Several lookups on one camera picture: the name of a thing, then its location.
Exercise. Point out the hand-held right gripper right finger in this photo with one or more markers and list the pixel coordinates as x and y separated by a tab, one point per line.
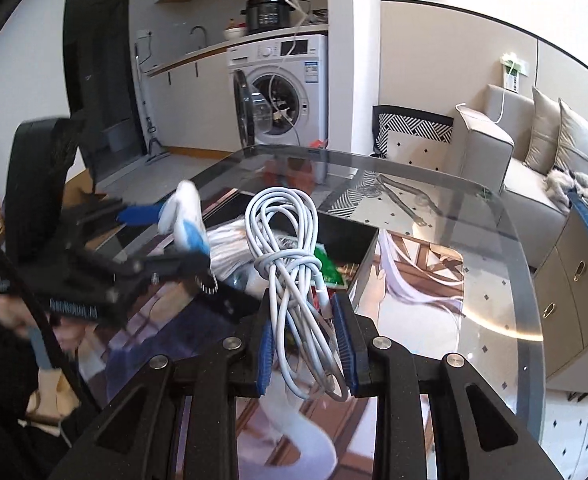
346	350

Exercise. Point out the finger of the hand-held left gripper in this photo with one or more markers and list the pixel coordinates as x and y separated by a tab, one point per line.
173	265
138	212

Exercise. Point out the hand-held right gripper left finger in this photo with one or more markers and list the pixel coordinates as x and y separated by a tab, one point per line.
266	355

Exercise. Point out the white and blue plush toy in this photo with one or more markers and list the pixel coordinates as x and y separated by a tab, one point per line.
186	220

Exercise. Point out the green and white packet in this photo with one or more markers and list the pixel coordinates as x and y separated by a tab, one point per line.
330	267

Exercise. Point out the black cardboard box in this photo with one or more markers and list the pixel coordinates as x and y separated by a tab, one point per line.
349	240

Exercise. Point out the person's left hand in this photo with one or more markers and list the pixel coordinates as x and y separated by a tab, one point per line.
8	310

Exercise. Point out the grey bucket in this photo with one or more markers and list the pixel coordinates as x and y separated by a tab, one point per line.
116	135

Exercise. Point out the flat mop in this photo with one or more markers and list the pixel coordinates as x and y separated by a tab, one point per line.
148	110

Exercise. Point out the dark door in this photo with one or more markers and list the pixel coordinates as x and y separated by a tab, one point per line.
98	75

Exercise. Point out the kitchen counter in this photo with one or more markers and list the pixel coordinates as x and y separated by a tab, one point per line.
188	85

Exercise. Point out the metal faucet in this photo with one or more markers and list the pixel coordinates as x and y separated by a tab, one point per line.
198	35

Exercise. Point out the white bowl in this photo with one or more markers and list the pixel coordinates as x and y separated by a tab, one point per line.
233	32

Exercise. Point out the white washing machine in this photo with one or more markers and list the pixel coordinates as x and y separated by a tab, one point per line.
294	60

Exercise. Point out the beige cabinet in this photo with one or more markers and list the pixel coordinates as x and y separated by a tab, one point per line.
574	300

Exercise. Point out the black pressure cooker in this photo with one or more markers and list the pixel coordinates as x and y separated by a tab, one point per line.
266	12

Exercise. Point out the beige sofa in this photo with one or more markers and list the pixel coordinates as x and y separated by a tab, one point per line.
499	150

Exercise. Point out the dark clutter pile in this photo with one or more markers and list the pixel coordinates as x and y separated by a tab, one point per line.
316	15

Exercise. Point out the grey fur throw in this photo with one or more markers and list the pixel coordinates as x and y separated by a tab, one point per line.
569	182

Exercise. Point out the beige cushion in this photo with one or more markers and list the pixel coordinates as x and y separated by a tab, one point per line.
544	130

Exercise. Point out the grey cushion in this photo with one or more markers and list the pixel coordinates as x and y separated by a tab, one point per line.
581	140

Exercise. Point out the metal table frame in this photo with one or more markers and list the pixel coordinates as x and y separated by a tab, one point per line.
404	195

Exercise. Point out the white wall socket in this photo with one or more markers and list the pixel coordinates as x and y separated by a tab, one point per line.
143	34

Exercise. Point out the wall outlet with charger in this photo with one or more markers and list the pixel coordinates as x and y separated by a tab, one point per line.
511	67

